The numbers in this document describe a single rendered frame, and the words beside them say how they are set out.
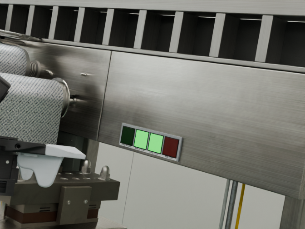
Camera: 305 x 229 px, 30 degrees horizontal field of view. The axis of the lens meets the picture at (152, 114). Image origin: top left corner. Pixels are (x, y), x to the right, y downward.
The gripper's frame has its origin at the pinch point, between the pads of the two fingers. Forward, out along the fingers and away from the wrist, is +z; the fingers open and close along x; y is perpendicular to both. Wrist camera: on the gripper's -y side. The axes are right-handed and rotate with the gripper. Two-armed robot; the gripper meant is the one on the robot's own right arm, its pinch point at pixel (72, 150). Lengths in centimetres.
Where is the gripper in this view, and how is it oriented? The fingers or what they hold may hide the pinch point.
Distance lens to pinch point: 86.6
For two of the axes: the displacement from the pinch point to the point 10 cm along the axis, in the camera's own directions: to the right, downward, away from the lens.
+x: 4.2, -0.2, -9.1
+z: 9.0, 1.3, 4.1
